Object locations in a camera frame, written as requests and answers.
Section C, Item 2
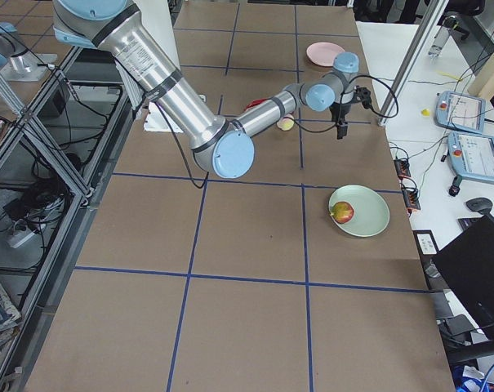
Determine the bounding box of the green plate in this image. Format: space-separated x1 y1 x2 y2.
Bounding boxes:
328 185 390 237

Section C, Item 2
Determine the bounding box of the near teach pendant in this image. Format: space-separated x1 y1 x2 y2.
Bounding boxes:
447 131 494 184

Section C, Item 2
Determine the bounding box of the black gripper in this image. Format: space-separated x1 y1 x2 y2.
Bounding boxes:
330 102 352 140

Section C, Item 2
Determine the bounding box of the aluminium frame post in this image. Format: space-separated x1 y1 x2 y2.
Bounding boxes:
378 0 448 126

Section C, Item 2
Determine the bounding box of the orange power strip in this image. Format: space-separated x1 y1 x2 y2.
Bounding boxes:
394 158 421 215

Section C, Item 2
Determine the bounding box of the pink plate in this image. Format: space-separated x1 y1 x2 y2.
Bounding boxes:
306 42 345 67

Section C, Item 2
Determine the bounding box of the pink green peach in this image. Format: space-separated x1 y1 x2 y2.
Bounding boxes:
276 114 295 131

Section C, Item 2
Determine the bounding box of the teach pendant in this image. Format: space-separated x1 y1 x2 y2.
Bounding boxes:
447 131 494 184
435 91 486 135

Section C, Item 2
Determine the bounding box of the black computer mouse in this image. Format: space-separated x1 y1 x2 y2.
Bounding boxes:
465 197 493 215

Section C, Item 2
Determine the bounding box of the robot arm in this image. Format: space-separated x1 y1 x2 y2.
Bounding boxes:
53 1 359 178

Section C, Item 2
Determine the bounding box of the red chili pepper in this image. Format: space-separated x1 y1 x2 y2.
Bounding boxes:
245 98 267 111

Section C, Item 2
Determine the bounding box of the far teach pendant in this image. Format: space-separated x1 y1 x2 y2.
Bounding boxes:
435 91 486 135

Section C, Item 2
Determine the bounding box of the black monitor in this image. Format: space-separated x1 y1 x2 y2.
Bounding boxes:
432 215 494 339

